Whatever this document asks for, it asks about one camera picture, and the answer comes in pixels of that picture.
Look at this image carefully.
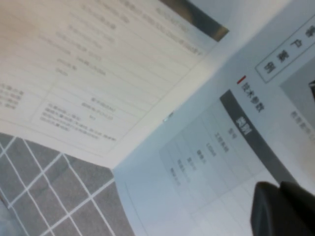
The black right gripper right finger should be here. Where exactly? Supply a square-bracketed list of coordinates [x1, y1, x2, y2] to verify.
[279, 180, 315, 228]

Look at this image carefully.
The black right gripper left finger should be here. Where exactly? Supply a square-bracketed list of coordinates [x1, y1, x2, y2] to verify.
[250, 180, 315, 236]

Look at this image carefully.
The white product catalogue book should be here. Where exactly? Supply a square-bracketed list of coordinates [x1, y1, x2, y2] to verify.
[0, 0, 315, 236]

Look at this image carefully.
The grey checked tablecloth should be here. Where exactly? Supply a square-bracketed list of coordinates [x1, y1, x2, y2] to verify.
[0, 132, 135, 236]

